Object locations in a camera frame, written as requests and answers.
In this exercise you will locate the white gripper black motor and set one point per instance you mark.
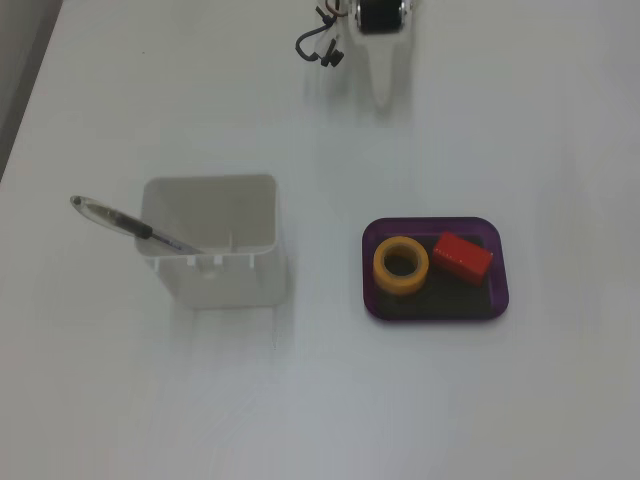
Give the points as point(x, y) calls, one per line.
point(381, 47)

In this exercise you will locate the red cube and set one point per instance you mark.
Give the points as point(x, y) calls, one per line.
point(461, 257)

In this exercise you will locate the yellow masking tape roll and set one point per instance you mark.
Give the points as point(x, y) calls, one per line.
point(386, 281)

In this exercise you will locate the purple metal tray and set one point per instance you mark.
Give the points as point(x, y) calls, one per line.
point(500, 295)

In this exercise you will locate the white plastic pen holder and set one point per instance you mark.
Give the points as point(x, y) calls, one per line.
point(225, 285)

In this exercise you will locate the black ballpoint pen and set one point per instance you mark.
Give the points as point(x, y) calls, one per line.
point(115, 217)

